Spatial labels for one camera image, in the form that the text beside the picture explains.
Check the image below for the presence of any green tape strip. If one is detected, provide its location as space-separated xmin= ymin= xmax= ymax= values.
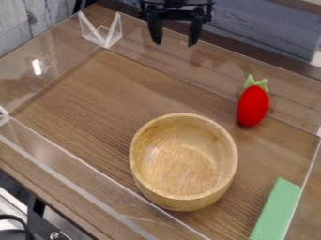
xmin=249 ymin=178 xmax=301 ymax=240

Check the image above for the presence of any wooden bowl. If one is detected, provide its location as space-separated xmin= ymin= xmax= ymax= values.
xmin=130 ymin=112 xmax=238 ymax=212

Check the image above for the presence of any red plush strawberry toy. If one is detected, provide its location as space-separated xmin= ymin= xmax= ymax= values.
xmin=237 ymin=75 xmax=270 ymax=128

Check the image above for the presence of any clear acrylic front wall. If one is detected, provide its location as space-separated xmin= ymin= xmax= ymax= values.
xmin=0 ymin=116 xmax=210 ymax=240

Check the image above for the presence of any black cable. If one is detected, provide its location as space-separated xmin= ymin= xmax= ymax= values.
xmin=0 ymin=214 xmax=32 ymax=240

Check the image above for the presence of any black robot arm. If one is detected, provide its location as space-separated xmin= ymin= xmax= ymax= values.
xmin=139 ymin=0 xmax=214 ymax=47

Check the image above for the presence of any black table clamp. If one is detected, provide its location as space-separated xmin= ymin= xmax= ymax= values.
xmin=28 ymin=198 xmax=71 ymax=240

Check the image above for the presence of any clear acrylic corner bracket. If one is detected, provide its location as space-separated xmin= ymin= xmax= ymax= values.
xmin=78 ymin=12 xmax=123 ymax=49

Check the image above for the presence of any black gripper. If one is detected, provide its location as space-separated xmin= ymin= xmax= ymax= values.
xmin=138 ymin=0 xmax=215 ymax=47

